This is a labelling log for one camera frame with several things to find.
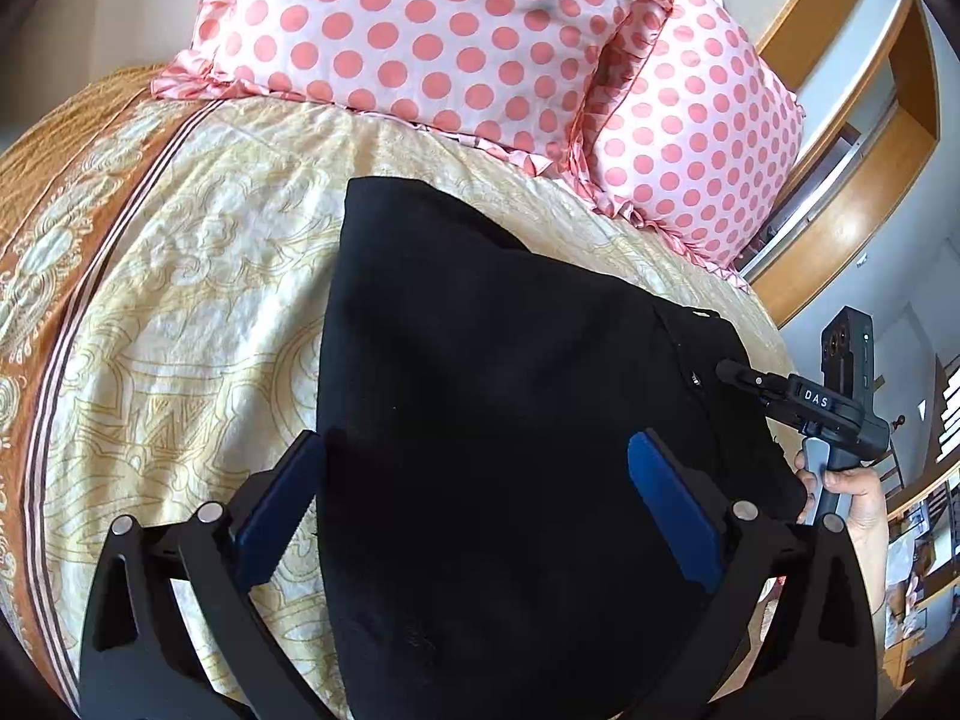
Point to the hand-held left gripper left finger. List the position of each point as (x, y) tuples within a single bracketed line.
[(274, 517)]

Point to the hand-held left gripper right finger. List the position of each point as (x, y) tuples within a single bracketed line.
[(671, 510)]

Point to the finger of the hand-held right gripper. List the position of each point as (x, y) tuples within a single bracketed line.
[(739, 375)]

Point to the black pants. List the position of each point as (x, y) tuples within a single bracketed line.
[(487, 390)]

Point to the person's right forearm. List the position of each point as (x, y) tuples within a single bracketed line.
[(874, 577)]

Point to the person's right hand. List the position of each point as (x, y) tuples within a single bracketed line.
[(862, 510)]

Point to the cluttered wooden shelf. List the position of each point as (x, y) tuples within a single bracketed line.
[(922, 540)]

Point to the yellow patterned bed blanket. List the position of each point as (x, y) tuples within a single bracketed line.
[(187, 315)]

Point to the small pink polka-dot pillow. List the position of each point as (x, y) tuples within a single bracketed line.
[(697, 135)]

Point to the large pink polka-dot pillow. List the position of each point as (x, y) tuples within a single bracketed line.
[(412, 37)]

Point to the wooden door frame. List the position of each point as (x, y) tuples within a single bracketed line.
[(862, 240)]

